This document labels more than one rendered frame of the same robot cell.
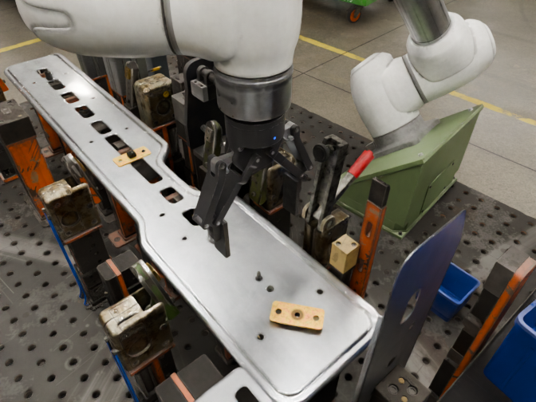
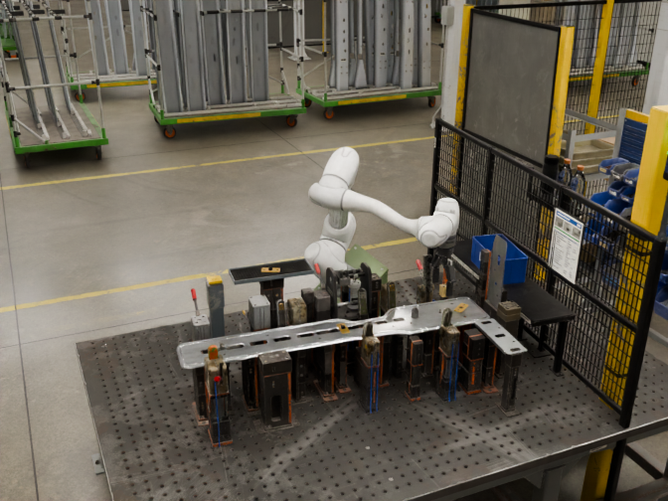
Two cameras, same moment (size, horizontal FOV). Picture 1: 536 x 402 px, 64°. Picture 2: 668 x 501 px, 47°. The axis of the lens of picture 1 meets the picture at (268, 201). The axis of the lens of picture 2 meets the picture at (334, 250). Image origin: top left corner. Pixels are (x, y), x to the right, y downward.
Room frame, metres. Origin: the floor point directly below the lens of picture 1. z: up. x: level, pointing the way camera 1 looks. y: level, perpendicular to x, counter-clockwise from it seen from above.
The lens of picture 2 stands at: (-0.19, 3.01, 2.66)
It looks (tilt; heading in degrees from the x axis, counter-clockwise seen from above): 24 degrees down; 291
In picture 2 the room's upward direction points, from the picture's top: straight up
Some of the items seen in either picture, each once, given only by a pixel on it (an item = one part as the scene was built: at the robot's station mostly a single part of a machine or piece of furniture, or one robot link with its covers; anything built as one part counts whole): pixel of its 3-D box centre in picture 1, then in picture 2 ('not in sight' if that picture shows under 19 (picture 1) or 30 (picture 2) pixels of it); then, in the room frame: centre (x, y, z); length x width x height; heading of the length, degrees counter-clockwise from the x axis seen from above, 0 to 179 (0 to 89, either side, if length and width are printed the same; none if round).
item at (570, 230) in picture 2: not in sight; (566, 245); (-0.02, -0.27, 1.30); 0.23 x 0.02 x 0.31; 130
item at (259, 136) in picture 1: (255, 138); (444, 254); (0.47, 0.02, 1.29); 0.08 x 0.07 x 0.09; 131
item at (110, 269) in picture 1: (135, 311); (415, 369); (0.50, 0.27, 0.84); 0.11 x 0.08 x 0.29; 130
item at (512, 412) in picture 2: not in sight; (510, 380); (0.10, 0.20, 0.84); 0.11 x 0.06 x 0.29; 130
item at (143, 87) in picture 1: (163, 142); (297, 339); (1.05, 0.30, 0.89); 0.13 x 0.11 x 0.38; 130
